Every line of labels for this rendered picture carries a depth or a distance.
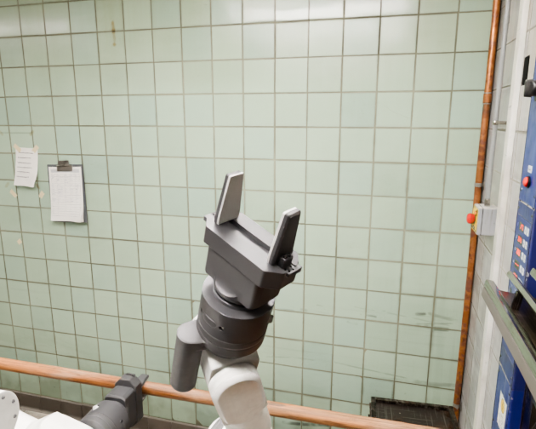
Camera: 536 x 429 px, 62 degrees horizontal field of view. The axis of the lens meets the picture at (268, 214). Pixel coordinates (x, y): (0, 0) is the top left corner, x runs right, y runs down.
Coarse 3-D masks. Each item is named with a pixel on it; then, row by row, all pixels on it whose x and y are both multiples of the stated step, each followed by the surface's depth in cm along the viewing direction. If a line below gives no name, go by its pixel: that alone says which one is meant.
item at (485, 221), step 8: (480, 208) 160; (488, 208) 160; (496, 208) 160; (480, 216) 161; (488, 216) 160; (496, 216) 159; (472, 224) 169; (480, 224) 161; (488, 224) 160; (480, 232) 162; (488, 232) 161
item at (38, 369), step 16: (0, 368) 116; (16, 368) 115; (32, 368) 114; (48, 368) 113; (64, 368) 113; (96, 384) 109; (112, 384) 108; (160, 384) 106; (192, 400) 102; (208, 400) 101; (288, 416) 97; (304, 416) 96; (320, 416) 95; (336, 416) 94; (352, 416) 94
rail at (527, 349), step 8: (488, 280) 110; (488, 288) 107; (496, 288) 105; (496, 296) 100; (496, 304) 99; (504, 304) 96; (504, 312) 93; (512, 312) 92; (504, 320) 92; (512, 320) 88; (512, 328) 86; (520, 328) 85; (512, 336) 85; (520, 336) 82; (520, 344) 81; (528, 344) 79; (528, 352) 76; (528, 360) 76
